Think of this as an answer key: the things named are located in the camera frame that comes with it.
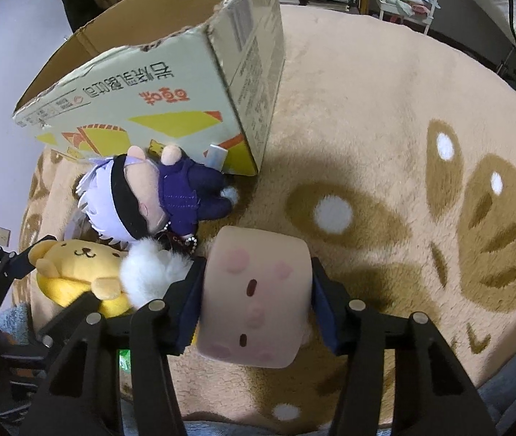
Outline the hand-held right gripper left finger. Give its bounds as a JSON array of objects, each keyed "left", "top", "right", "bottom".
[{"left": 19, "top": 258, "right": 205, "bottom": 436}]

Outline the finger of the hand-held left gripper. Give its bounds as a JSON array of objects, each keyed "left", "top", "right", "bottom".
[
  {"left": 39, "top": 291, "right": 105, "bottom": 351},
  {"left": 0, "top": 235, "right": 57, "bottom": 283}
]

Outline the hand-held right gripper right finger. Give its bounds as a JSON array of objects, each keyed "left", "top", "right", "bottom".
[{"left": 310, "top": 257, "right": 499, "bottom": 436}]

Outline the yellow dog plush toy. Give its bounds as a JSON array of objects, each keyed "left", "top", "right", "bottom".
[{"left": 28, "top": 238, "right": 138, "bottom": 319}]

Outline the pink square plush toy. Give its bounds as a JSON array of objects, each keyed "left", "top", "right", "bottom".
[{"left": 196, "top": 225, "right": 313, "bottom": 370}]

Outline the white-haired doll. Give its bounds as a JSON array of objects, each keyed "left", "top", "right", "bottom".
[{"left": 76, "top": 144, "right": 240, "bottom": 245}]

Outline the printed cardboard box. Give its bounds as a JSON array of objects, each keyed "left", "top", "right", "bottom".
[{"left": 13, "top": 0, "right": 286, "bottom": 177}]

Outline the white fluffy pompom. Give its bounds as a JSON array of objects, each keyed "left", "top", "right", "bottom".
[{"left": 119, "top": 236, "right": 194, "bottom": 308}]

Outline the blue fleece cloth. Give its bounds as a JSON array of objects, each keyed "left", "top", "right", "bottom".
[{"left": 478, "top": 350, "right": 516, "bottom": 436}]

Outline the beige printed blanket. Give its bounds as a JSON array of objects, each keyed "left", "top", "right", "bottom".
[{"left": 17, "top": 4, "right": 516, "bottom": 436}]

